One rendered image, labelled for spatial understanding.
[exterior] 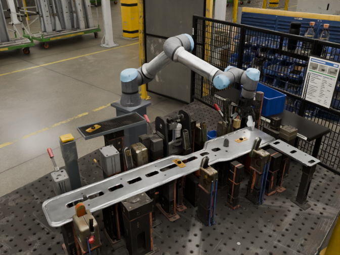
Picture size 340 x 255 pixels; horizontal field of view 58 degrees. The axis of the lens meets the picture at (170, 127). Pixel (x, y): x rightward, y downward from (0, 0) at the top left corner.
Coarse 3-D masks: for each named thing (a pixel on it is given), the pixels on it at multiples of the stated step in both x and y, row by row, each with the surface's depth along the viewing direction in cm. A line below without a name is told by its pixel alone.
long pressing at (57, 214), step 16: (256, 128) 205; (208, 144) 186; (240, 144) 186; (160, 160) 171; (192, 160) 171; (224, 160) 172; (112, 176) 158; (128, 176) 158; (144, 176) 158; (160, 176) 158; (176, 176) 159; (80, 192) 147; (96, 192) 147; (112, 192) 147; (128, 192) 147; (48, 208) 137; (64, 208) 137; (96, 208) 138; (64, 224) 130
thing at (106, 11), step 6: (102, 0) 787; (108, 0) 789; (102, 6) 793; (108, 6) 795; (102, 12) 800; (108, 12) 800; (108, 18) 806; (108, 24) 812; (108, 30) 818; (108, 36) 824; (108, 42) 832
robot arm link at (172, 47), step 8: (168, 40) 178; (176, 40) 178; (168, 48) 175; (176, 48) 173; (168, 56) 177; (176, 56) 173; (184, 56) 171; (192, 56) 170; (184, 64) 173; (192, 64) 169; (200, 64) 167; (208, 64) 167; (200, 72) 168; (208, 72) 165; (216, 72) 163; (224, 72) 164; (216, 80) 161; (224, 80) 159; (232, 80) 164; (224, 88) 162
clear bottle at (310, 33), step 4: (312, 24) 200; (308, 28) 202; (312, 28) 201; (308, 32) 202; (312, 32) 201; (308, 36) 202; (312, 36) 202; (304, 44) 206; (308, 44) 204; (312, 44) 205; (304, 48) 206
